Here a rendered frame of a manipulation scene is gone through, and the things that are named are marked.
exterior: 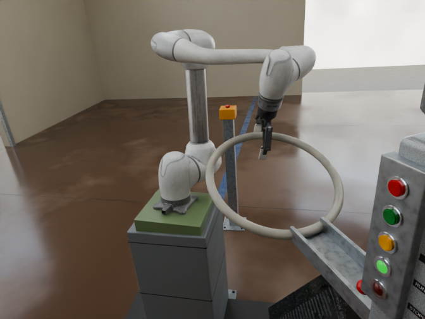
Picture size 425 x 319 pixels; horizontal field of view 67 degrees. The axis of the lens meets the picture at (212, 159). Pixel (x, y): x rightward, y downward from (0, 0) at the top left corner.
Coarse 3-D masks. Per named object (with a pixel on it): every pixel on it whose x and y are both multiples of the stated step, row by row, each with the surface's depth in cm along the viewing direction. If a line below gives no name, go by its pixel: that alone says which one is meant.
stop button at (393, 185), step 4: (392, 180) 48; (396, 180) 47; (388, 184) 48; (392, 184) 48; (396, 184) 47; (400, 184) 46; (388, 188) 48; (392, 188) 48; (396, 188) 47; (400, 188) 46; (392, 192) 48; (396, 192) 47; (400, 192) 47; (396, 196) 48
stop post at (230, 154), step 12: (228, 108) 241; (228, 120) 244; (228, 132) 248; (228, 156) 257; (228, 168) 261; (228, 180) 266; (228, 192) 271; (228, 204) 276; (228, 228) 281; (240, 228) 280
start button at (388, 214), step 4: (388, 208) 50; (384, 212) 50; (388, 212) 49; (392, 212) 49; (384, 216) 50; (388, 216) 50; (392, 216) 49; (396, 216) 48; (388, 220) 50; (392, 220) 49; (396, 220) 48; (392, 224) 49
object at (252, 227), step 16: (224, 144) 123; (304, 144) 126; (320, 160) 122; (208, 176) 111; (336, 176) 115; (336, 192) 110; (224, 208) 102; (336, 208) 104; (240, 224) 99; (256, 224) 99; (320, 224) 100
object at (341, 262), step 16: (304, 240) 91; (320, 240) 97; (336, 240) 94; (320, 256) 85; (336, 256) 90; (352, 256) 89; (320, 272) 86; (336, 272) 80; (352, 272) 85; (336, 288) 80; (352, 288) 75; (352, 304) 75; (368, 304) 71
